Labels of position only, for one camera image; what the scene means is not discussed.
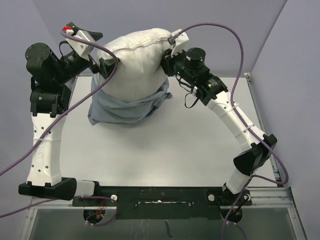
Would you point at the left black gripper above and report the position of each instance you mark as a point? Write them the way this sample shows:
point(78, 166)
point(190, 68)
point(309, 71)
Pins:
point(106, 66)

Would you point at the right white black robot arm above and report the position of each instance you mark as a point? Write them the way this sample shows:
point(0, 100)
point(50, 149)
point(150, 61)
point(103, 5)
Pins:
point(188, 66)

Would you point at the white pillow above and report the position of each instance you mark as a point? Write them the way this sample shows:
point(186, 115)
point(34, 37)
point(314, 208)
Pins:
point(139, 74)

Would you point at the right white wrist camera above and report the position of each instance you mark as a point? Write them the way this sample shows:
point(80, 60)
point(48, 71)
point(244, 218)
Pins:
point(178, 41)

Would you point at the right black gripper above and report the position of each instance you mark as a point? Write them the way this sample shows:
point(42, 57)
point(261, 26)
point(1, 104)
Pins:
point(167, 61)

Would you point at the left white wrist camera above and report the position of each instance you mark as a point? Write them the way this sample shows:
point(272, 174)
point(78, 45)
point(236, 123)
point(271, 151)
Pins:
point(78, 39)

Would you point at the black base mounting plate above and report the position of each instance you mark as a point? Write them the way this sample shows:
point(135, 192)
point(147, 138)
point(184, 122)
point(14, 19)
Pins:
point(175, 211)

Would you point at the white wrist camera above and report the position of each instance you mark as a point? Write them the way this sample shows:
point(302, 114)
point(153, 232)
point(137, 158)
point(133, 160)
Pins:
point(78, 39)
point(178, 41)

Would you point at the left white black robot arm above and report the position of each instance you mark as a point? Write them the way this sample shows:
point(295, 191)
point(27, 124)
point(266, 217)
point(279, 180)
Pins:
point(49, 105)

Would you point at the blue pillowcase with fish print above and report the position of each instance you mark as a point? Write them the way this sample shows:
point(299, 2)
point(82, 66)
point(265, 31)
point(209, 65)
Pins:
point(107, 109)

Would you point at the aluminium frame rail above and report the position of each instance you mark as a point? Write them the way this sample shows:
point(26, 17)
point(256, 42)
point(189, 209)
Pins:
point(133, 197)

